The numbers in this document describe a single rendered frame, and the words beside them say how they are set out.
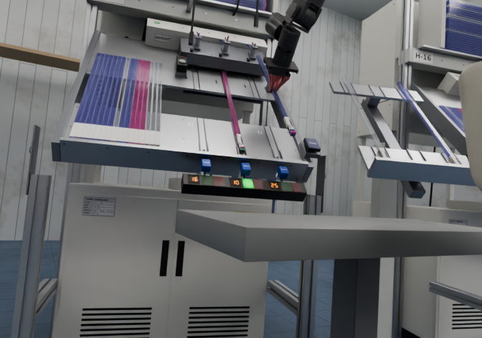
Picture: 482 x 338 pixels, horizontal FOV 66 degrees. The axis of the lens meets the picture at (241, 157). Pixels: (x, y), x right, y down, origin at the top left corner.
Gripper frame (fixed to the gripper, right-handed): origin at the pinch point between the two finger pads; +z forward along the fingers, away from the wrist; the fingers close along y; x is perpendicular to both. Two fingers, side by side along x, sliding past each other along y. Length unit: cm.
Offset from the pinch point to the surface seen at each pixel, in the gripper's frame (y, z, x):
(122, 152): 44, 10, 26
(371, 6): -266, 53, -412
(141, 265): 36, 57, 26
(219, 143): 17.6, 10.6, 17.7
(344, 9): -236, 69, -431
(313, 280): -12, 35, 47
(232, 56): 8.4, 3.7, -30.8
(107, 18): 57, 9, -63
